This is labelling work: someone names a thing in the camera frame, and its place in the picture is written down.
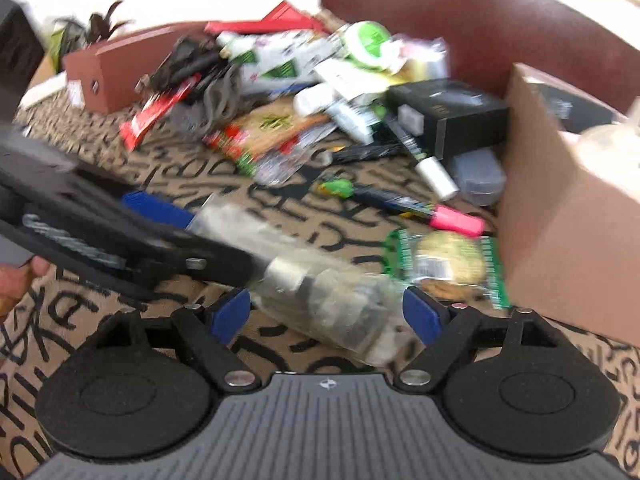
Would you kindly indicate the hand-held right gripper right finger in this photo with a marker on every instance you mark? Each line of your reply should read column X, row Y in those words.
column 422, row 312

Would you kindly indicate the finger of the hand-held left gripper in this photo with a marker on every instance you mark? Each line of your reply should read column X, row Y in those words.
column 220, row 262
column 155, row 210

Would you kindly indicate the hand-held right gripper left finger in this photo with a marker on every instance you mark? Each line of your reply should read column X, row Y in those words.
column 230, row 310

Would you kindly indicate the clear plastic bag of parts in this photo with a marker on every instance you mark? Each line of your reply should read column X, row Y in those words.
column 320, row 285

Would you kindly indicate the brown cardboard box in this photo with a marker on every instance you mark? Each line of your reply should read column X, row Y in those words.
column 560, row 220

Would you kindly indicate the black marker orange cap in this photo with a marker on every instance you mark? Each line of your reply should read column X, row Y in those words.
column 370, row 152

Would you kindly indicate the person's left hand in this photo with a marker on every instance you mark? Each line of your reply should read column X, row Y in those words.
column 12, row 280

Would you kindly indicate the tan printed mat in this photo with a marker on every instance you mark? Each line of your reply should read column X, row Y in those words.
column 165, row 170

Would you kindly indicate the green cookie packet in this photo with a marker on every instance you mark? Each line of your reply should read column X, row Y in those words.
column 445, row 257

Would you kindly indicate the red snack packet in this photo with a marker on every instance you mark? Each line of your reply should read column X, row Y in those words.
column 150, row 115

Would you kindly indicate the black marker pink cap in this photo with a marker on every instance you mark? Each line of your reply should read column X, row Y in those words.
column 455, row 221

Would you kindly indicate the white card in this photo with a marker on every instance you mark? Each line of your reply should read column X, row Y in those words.
column 45, row 89

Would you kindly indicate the brown snack packet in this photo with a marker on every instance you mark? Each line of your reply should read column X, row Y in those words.
column 270, row 135

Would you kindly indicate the black marker white cap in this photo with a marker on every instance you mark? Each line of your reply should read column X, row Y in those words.
column 435, row 175

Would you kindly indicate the green plastic piece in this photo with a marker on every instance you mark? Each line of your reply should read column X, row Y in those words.
column 337, row 188

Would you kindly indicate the brown rectangular box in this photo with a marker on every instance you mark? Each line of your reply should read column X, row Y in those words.
column 120, row 65

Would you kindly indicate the clear plastic case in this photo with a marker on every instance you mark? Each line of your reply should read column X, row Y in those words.
column 477, row 175

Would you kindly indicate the dark cabinet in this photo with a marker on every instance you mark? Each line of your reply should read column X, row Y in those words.
column 15, row 50

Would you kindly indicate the white plastic bottle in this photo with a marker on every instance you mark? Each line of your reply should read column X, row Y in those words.
column 310, row 100

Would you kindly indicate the white green foil sachet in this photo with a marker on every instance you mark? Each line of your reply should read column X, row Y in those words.
column 352, row 120

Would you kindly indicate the tree print fabric pouch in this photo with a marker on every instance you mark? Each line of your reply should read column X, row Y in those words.
column 280, row 60

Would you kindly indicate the black charger box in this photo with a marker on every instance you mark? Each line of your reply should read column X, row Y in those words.
column 450, row 115

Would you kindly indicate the white medicine box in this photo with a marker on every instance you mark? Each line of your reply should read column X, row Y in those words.
column 345, row 77

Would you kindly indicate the red cardboard box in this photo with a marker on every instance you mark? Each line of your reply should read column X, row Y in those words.
column 280, row 17

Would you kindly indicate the small black box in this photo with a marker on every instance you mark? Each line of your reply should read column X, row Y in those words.
column 565, row 105

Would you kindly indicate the clear bag of sponges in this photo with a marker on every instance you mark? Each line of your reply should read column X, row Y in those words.
column 422, row 60

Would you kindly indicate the beige tape roll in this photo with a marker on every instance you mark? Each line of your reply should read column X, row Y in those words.
column 615, row 145

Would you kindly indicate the green white round device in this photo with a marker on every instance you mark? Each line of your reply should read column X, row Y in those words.
column 370, row 40

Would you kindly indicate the dark brown chair back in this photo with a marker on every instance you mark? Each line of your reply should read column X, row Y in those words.
column 475, row 15

